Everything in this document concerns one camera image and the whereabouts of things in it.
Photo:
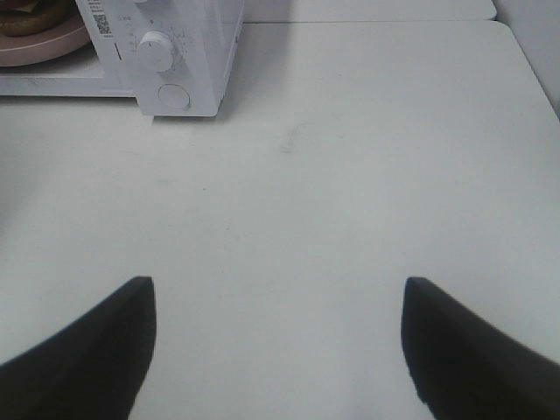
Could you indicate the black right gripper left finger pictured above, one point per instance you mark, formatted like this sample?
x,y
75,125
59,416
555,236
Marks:
x,y
91,369

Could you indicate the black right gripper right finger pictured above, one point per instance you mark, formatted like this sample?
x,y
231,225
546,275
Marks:
x,y
465,368

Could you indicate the pink round plate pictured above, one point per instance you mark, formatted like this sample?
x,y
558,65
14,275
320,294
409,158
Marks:
x,y
47,45

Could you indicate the burger with lettuce and cheese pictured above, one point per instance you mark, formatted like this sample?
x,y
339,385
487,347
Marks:
x,y
23,18

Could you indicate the lower white microwave knob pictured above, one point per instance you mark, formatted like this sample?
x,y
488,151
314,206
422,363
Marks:
x,y
155,51

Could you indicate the white microwave oven body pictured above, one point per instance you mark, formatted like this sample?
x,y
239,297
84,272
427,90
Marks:
x,y
205,38

